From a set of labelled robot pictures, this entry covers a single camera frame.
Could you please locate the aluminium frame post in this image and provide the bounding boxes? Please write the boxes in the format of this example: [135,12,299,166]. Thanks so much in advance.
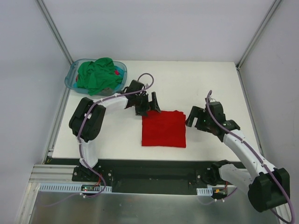
[236,0,283,70]
[35,0,74,65]

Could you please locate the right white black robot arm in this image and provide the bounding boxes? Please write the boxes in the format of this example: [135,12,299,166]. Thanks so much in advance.
[185,102,290,212]

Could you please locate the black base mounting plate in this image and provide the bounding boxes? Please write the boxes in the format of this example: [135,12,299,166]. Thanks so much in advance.
[72,157,248,194]

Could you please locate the right white slotted cable duct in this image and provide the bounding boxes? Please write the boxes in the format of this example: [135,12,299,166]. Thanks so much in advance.
[196,187,213,196]

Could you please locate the left white slotted cable duct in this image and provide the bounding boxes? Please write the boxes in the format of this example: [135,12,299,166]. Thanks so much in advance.
[39,183,112,194]

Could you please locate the grey t shirt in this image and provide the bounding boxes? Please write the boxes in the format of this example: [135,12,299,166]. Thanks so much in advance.
[100,88,114,97]

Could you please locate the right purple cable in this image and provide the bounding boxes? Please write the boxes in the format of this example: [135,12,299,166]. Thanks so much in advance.
[205,90,295,224]

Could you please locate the red t shirt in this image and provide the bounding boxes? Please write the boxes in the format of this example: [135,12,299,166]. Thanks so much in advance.
[142,111,186,148]

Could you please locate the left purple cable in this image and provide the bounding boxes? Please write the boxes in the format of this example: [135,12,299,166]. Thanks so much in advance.
[78,72,155,168]

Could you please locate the clear blue plastic basket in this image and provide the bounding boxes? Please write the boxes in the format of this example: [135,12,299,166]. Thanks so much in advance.
[64,58,127,96]

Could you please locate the green t shirt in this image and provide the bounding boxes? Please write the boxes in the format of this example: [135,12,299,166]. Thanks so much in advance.
[78,57,121,96]

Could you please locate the right aluminium frame post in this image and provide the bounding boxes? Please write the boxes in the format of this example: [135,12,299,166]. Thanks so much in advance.
[236,0,283,70]

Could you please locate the purple cable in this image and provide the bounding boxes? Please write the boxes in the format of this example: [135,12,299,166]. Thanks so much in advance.
[78,72,155,168]
[205,90,295,224]

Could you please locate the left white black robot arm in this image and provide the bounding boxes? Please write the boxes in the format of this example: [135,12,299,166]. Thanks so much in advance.
[69,91,161,182]

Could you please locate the left aluminium frame post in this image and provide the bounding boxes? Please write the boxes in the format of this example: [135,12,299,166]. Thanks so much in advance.
[35,0,74,65]

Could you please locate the aluminium front rail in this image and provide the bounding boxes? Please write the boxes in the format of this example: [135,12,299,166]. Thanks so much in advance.
[29,164,75,183]

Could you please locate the white slotted cable duct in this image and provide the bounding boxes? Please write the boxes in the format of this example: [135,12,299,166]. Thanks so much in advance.
[196,187,213,196]
[39,183,112,194]

